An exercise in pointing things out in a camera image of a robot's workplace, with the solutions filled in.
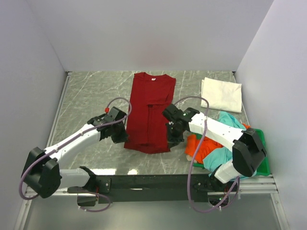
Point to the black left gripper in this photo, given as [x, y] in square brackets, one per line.
[123, 137]

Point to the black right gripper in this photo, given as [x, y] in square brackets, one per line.
[173, 141]

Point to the red t shirt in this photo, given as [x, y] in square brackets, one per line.
[150, 96]

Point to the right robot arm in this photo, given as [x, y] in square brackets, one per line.
[201, 126]

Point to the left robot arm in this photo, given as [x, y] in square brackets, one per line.
[43, 170]

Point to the teal t shirt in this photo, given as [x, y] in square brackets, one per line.
[216, 154]

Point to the folded white t shirt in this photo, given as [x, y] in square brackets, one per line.
[222, 95]

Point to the green plastic bin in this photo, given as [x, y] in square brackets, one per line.
[249, 154]

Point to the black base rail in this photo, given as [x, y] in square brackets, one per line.
[168, 187]

